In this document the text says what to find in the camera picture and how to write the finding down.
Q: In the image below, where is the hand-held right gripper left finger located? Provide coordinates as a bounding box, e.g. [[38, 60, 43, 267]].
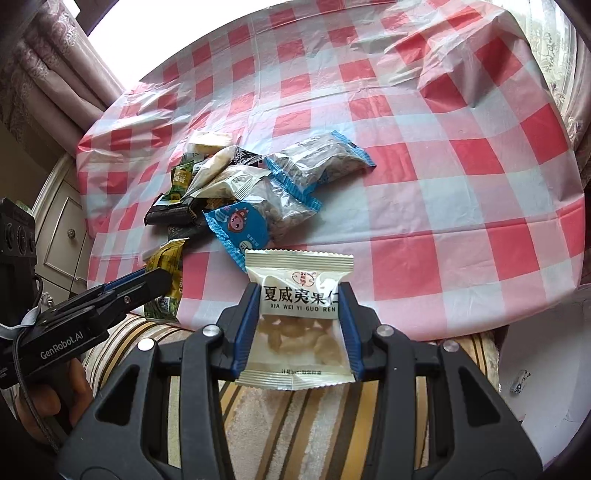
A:
[[58, 281, 262, 480]]

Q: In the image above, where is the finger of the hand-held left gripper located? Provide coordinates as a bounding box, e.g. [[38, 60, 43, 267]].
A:
[[99, 270, 149, 294], [99, 268, 172, 319]]

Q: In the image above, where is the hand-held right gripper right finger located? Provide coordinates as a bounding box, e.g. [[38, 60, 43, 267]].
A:
[[339, 281, 543, 480]]

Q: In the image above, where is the yellow green snack packet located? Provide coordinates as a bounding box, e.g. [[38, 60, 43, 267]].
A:
[[141, 239, 185, 321]]

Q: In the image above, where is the white nut snack packet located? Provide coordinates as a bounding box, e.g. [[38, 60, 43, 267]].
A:
[[235, 249, 358, 391]]

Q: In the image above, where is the black cracker packet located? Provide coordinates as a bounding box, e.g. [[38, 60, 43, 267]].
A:
[[144, 194, 208, 227]]

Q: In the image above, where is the person's left hand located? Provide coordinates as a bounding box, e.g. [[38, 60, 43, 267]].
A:
[[13, 355, 94, 439]]

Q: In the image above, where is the dark snack packet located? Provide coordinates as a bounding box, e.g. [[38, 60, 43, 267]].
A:
[[166, 224, 213, 241]]

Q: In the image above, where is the cream cabinet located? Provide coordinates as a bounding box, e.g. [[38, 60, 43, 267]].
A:
[[30, 152, 100, 296]]

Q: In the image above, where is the blue cartoon snack packet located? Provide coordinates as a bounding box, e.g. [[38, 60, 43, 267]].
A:
[[203, 178, 324, 273]]

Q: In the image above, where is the striped sofa cushion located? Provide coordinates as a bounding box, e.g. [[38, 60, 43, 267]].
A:
[[81, 314, 502, 480]]

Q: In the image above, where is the white grey-label snack packet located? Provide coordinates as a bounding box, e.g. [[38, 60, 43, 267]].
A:
[[198, 164, 273, 204]]

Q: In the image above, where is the long white snack packet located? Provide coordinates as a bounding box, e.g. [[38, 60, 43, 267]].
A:
[[187, 145, 238, 199]]

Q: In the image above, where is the red white checked tablecloth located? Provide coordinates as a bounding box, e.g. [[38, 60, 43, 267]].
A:
[[76, 0, 585, 342]]

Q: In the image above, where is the pale cake snack packet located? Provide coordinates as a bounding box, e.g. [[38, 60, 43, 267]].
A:
[[185, 130, 234, 155]]

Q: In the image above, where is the small black snack packet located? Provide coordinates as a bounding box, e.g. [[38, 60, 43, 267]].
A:
[[231, 147, 264, 168]]

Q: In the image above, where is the clear blue-edged snack packet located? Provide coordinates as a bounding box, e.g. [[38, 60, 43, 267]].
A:
[[265, 130, 377, 204]]

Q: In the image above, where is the small crumpled wrapper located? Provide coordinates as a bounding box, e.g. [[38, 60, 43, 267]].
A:
[[509, 369, 532, 395]]

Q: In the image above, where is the patterned grey curtain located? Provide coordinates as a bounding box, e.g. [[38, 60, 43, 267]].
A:
[[0, 0, 127, 153]]

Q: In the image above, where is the pale floral curtain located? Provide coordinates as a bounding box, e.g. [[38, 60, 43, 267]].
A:
[[522, 0, 591, 185]]

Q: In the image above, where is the white strap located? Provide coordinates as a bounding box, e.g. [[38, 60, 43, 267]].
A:
[[0, 308, 43, 340]]

